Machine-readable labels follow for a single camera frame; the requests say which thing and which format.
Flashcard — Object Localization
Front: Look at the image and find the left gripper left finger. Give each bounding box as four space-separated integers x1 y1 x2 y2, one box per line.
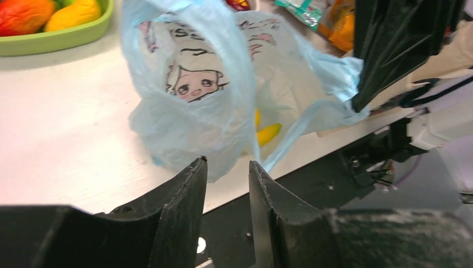
1 156 207 267

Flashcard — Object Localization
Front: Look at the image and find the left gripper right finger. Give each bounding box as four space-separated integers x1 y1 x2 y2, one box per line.
249 161 472 267

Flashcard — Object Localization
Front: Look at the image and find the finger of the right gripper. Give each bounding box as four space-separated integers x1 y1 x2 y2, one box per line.
351 0 466 112

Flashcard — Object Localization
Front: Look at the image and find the yellow banana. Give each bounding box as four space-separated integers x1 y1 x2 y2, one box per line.
255 109 282 147

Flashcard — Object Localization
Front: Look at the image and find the light blue plastic bag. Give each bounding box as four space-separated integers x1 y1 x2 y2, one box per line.
120 1 369 182

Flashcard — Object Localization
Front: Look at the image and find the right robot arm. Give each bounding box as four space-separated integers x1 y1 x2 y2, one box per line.
342 1 472 186

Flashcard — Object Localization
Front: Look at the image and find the orange candy bag lower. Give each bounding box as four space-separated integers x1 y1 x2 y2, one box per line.
317 0 355 52

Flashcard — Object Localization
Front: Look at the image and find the teal snack bag lower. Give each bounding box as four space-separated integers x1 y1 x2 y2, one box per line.
275 0 327 32

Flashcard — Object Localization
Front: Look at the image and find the red apple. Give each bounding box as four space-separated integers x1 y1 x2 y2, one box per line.
226 0 251 12

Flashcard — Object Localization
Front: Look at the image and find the green fruit tray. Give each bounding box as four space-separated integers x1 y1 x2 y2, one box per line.
1 0 115 56

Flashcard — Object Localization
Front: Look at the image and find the yellow mango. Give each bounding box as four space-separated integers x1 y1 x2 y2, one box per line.
44 0 102 32

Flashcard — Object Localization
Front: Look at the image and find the red orange mango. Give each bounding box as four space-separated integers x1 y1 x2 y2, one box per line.
1 0 56 37

